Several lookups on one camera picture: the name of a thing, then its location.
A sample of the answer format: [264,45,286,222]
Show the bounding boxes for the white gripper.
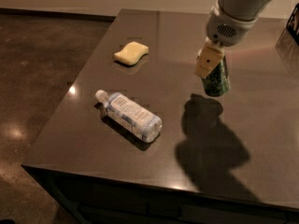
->
[194,3,256,78]

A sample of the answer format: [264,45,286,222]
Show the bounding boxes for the clear plastic water bottle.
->
[95,90,163,143]

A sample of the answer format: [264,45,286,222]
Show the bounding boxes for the black basket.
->
[286,3,299,46]

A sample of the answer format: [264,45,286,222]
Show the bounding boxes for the green soda can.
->
[202,58,230,97]

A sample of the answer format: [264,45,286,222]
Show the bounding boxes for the yellow sponge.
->
[113,41,150,66]

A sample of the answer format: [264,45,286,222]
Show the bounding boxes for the dark table cabinet base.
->
[22,164,299,224]

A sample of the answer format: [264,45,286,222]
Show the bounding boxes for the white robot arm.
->
[195,0,272,78]

